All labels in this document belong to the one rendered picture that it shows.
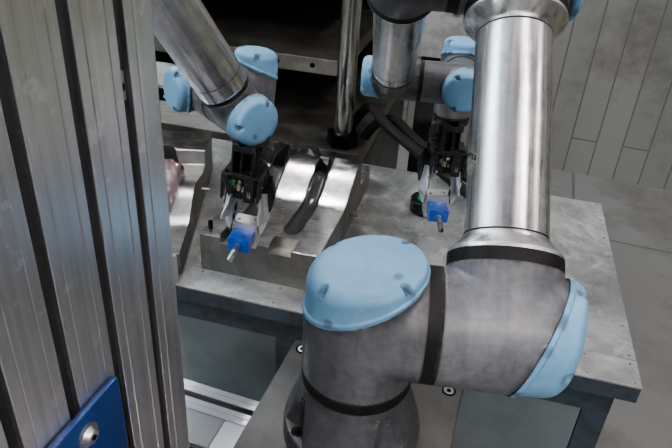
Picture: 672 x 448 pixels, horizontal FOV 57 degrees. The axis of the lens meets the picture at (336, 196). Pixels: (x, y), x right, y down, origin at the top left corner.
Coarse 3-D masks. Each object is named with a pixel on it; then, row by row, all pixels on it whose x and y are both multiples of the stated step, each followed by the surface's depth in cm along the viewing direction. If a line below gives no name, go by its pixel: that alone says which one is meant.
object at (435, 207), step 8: (432, 192) 136; (440, 192) 137; (432, 200) 135; (440, 200) 135; (448, 200) 135; (424, 208) 137; (432, 208) 133; (440, 208) 133; (424, 216) 138; (432, 216) 133; (440, 216) 132; (440, 224) 129; (440, 232) 128
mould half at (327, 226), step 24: (288, 168) 150; (312, 168) 150; (336, 168) 149; (360, 168) 153; (288, 192) 146; (336, 192) 145; (360, 192) 159; (216, 216) 135; (288, 216) 138; (312, 216) 139; (336, 216) 139; (216, 240) 129; (264, 240) 128; (312, 240) 129; (336, 240) 139; (216, 264) 132; (240, 264) 130; (264, 264) 128; (288, 264) 127
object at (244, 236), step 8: (240, 216) 123; (248, 216) 124; (256, 216) 124; (240, 224) 121; (248, 224) 121; (256, 224) 121; (232, 232) 120; (240, 232) 121; (248, 232) 121; (256, 232) 122; (232, 240) 119; (240, 240) 118; (248, 240) 118; (256, 240) 123; (232, 248) 117; (240, 248) 119; (248, 248) 119; (232, 256) 115
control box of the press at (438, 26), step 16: (432, 16) 181; (448, 16) 180; (432, 32) 184; (448, 32) 182; (464, 32) 181; (432, 48) 186; (416, 112) 202; (432, 112) 200; (416, 128) 204; (416, 160) 210
